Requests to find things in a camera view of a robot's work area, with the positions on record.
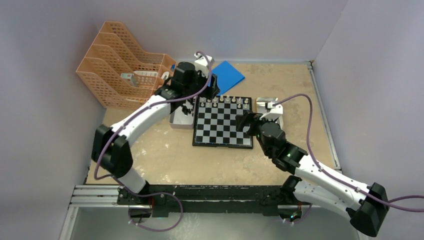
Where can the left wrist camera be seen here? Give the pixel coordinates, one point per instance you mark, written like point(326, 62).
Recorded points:
point(204, 64)

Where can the orange mesh file organizer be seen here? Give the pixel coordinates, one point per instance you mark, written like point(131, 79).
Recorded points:
point(119, 72)

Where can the black and white chessboard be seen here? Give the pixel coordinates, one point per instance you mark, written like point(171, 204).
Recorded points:
point(215, 126)

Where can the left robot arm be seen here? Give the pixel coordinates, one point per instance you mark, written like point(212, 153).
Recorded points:
point(112, 145)

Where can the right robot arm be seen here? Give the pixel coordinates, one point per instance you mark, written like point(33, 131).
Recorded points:
point(316, 183)

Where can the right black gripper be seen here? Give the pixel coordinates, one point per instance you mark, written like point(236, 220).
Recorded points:
point(254, 119)

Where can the black mounting rail base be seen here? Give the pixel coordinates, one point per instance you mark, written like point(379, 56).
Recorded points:
point(267, 200)

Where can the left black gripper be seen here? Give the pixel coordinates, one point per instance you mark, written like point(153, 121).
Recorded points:
point(210, 91)

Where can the silver tin with black pieces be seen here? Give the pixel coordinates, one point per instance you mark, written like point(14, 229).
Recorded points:
point(183, 117)

